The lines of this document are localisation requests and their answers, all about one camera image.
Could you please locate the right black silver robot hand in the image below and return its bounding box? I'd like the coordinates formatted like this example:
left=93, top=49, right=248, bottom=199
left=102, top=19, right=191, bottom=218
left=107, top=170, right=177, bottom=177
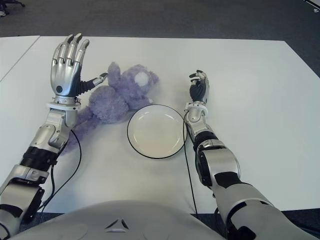
left=188, top=69, right=210, bottom=105

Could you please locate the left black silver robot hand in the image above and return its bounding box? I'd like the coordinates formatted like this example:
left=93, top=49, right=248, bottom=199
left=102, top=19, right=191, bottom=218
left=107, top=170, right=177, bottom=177
left=50, top=32, right=109, bottom=98

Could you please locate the purple plush doll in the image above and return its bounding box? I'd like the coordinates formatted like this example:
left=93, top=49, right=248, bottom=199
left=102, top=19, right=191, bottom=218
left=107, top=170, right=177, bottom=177
left=61, top=61, right=160, bottom=156

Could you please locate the white plate with black rim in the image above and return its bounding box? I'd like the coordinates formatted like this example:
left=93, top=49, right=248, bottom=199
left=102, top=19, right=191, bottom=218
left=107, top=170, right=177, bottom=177
left=126, top=103, right=188, bottom=160

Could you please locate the black office chair base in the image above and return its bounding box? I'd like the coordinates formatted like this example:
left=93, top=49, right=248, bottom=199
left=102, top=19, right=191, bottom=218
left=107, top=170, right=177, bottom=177
left=0, top=0, right=26, bottom=8

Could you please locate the grey robot torso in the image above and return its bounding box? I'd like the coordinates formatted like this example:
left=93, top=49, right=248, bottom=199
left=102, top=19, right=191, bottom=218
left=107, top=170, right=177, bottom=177
left=14, top=199, right=226, bottom=240

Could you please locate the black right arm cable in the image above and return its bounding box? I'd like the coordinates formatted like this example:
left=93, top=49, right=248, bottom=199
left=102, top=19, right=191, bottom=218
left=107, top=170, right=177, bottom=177
left=183, top=109, right=218, bottom=240

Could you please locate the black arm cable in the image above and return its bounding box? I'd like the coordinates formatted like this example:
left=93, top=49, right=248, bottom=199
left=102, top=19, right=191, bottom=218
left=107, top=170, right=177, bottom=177
left=183, top=109, right=218, bottom=240
left=37, top=128, right=83, bottom=213

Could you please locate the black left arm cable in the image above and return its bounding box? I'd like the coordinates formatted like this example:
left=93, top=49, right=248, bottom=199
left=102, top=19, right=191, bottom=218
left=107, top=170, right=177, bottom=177
left=37, top=128, right=83, bottom=213

